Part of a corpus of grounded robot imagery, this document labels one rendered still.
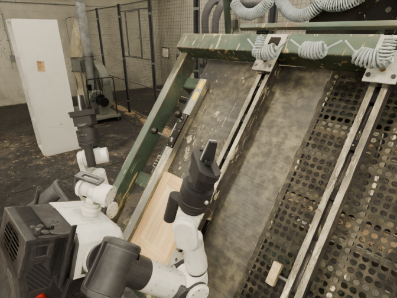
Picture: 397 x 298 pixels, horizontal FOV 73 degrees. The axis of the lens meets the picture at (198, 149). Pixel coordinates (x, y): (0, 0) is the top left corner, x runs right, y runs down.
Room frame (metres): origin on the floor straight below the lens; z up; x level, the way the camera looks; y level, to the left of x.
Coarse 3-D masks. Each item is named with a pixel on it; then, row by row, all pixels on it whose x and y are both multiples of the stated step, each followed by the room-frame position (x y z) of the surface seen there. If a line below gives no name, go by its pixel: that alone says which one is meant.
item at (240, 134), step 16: (256, 32) 1.21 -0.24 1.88; (256, 48) 1.19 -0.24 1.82; (256, 64) 1.26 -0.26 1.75; (272, 64) 1.22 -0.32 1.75; (256, 80) 1.25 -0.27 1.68; (272, 80) 1.26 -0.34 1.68; (256, 96) 1.19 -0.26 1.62; (240, 112) 1.18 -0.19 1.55; (256, 112) 1.18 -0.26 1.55; (240, 128) 1.12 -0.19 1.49; (224, 144) 1.11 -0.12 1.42; (240, 144) 1.10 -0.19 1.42; (224, 160) 1.08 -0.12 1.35; (224, 176) 1.02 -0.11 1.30; (208, 208) 0.95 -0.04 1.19; (208, 224) 0.95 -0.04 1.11; (176, 256) 0.86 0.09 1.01
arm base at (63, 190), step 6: (60, 180) 0.87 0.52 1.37; (54, 186) 0.82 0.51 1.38; (60, 186) 0.83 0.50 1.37; (66, 186) 0.87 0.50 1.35; (60, 192) 0.81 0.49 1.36; (66, 192) 0.83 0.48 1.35; (72, 192) 0.86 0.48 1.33; (66, 198) 0.79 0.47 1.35; (72, 198) 0.82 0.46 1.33; (78, 198) 0.86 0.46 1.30
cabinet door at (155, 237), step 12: (168, 180) 1.20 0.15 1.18; (180, 180) 1.16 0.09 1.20; (156, 192) 1.19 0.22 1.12; (168, 192) 1.16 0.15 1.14; (156, 204) 1.14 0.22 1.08; (144, 216) 1.13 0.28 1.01; (156, 216) 1.10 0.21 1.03; (144, 228) 1.08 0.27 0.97; (156, 228) 1.05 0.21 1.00; (168, 228) 1.02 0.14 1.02; (132, 240) 1.07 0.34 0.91; (144, 240) 1.04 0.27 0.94; (156, 240) 1.01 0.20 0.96; (168, 240) 0.98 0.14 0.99; (144, 252) 0.99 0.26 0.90; (156, 252) 0.96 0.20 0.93; (168, 252) 0.94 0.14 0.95
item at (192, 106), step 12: (204, 84) 1.48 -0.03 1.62; (192, 96) 1.47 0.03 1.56; (192, 108) 1.41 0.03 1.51; (192, 120) 1.41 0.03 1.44; (168, 156) 1.28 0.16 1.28; (156, 168) 1.27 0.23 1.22; (168, 168) 1.27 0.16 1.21; (156, 180) 1.22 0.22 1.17; (144, 192) 1.21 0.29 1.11; (144, 204) 1.16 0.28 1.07; (132, 216) 1.14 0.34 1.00; (132, 228) 1.09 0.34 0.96
